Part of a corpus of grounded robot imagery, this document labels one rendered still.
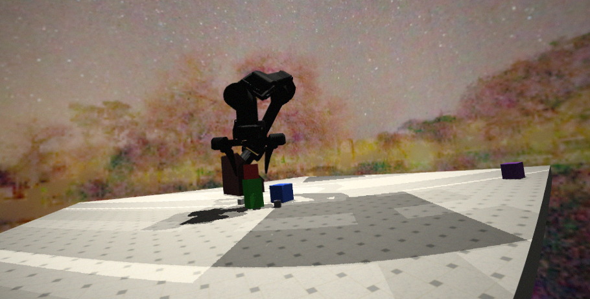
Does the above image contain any blue block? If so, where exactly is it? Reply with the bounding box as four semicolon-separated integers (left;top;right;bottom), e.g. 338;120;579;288
269;183;294;202

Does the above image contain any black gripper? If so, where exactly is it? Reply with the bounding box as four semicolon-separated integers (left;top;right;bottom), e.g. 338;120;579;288
211;114;286;176

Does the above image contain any red block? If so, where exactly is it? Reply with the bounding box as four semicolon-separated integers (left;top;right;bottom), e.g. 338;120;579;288
243;164;259;180

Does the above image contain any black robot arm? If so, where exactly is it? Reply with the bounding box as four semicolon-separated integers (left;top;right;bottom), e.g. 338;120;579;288
223;70;296;165

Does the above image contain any purple block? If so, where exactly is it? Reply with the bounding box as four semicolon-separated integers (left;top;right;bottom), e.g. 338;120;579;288
501;162;525;179

